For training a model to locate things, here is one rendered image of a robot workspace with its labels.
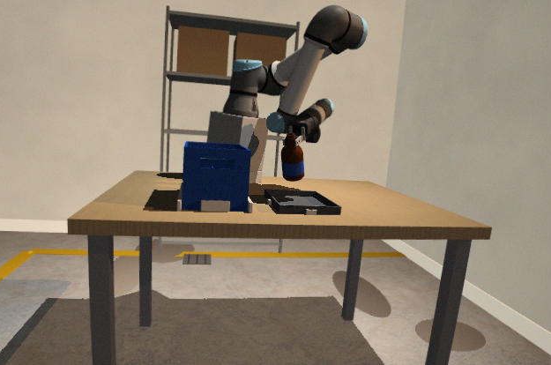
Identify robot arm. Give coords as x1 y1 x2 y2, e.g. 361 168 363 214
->
223 5 368 134

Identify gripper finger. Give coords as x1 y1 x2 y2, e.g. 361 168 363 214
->
294 127 306 147
283 125 293 145

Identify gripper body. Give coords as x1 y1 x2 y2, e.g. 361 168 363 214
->
287 104 325 143

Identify dark blue crate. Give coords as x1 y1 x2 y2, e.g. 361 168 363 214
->
182 141 251 212

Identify dark brown bottle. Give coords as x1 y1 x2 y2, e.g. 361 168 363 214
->
281 133 304 182

